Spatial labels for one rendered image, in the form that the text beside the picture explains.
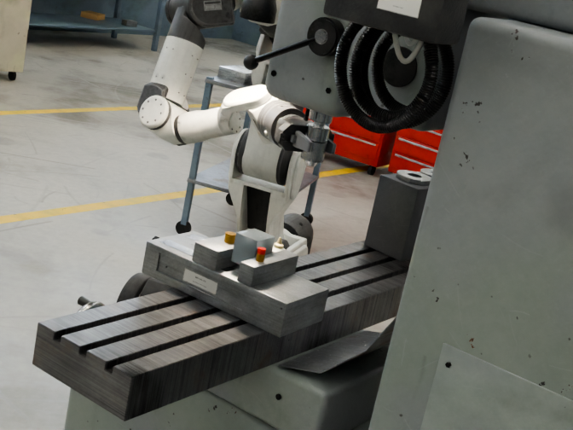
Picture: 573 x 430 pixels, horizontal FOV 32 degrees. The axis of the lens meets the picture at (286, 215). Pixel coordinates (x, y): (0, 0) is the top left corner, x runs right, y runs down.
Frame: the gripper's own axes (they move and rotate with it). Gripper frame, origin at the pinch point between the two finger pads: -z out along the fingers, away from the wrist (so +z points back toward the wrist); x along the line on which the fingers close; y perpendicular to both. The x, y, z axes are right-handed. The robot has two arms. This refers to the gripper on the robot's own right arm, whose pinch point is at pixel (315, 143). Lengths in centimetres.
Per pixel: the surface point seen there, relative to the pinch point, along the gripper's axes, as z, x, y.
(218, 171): 296, 130, 96
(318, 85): -8.2, -7.1, -13.3
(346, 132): 437, 300, 103
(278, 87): -0.1, -10.9, -10.5
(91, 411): 22, -29, 72
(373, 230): 26, 38, 28
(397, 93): -25.1, -1.4, -16.7
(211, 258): -6.2, -21.0, 22.6
